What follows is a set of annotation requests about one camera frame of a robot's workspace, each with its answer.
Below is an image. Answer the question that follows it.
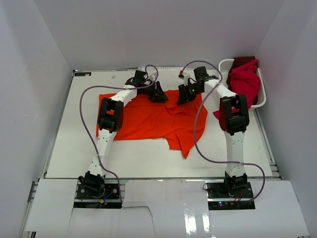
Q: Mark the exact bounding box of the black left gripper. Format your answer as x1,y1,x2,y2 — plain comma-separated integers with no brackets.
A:
141,81,168,103

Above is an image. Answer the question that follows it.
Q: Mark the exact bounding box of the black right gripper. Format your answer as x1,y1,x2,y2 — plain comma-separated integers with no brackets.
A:
177,82,203,106

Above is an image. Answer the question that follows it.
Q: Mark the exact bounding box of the orange t shirt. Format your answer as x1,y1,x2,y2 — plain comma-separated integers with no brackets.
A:
98,89,208,160

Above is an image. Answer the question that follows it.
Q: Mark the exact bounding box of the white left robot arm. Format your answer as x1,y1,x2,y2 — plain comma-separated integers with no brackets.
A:
79,70,168,199

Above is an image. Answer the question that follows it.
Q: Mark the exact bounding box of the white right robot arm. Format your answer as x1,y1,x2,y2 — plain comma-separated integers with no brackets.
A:
177,66,250,198

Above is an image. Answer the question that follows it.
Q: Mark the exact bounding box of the printed paper strip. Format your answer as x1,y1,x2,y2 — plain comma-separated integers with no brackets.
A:
138,66,183,71

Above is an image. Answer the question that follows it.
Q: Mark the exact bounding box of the crimson red t shirt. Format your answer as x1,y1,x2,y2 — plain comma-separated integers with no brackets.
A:
226,59,261,109

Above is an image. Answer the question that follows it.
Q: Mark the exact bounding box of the dark maroon t shirt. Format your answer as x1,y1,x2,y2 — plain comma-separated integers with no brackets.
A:
232,56,256,69

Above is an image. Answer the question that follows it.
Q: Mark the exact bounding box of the black label sticker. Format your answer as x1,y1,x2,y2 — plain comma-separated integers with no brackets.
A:
74,72,92,77

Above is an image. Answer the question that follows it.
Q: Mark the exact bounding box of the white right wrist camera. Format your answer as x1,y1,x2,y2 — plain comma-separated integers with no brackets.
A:
178,70,191,85

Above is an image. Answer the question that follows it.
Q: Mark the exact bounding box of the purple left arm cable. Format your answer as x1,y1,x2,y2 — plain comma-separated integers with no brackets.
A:
79,64,159,203

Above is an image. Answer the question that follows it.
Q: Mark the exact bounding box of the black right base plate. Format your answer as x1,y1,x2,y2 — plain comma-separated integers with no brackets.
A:
203,182,256,211

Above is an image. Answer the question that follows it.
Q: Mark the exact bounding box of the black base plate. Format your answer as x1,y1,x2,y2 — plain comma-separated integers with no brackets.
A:
74,183,122,209
203,182,256,211

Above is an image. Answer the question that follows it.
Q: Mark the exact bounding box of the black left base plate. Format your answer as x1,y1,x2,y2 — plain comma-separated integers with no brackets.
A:
74,183,122,209

